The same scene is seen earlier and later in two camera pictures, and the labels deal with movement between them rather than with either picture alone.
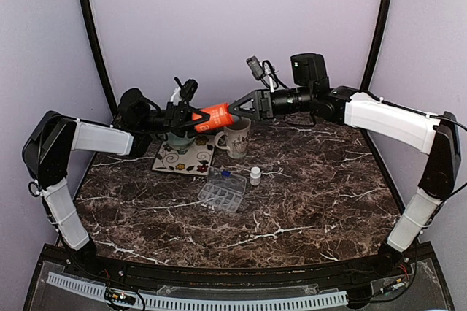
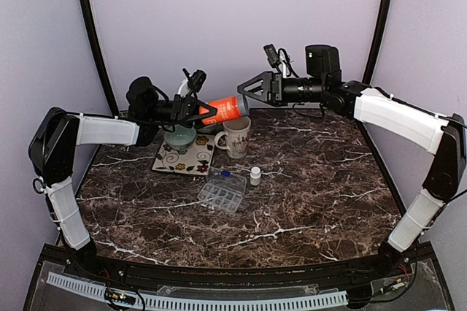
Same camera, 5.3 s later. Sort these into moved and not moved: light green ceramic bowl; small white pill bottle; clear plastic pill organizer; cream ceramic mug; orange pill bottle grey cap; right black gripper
Moved: orange pill bottle grey cap; right black gripper
Not moved: clear plastic pill organizer; small white pill bottle; cream ceramic mug; light green ceramic bowl
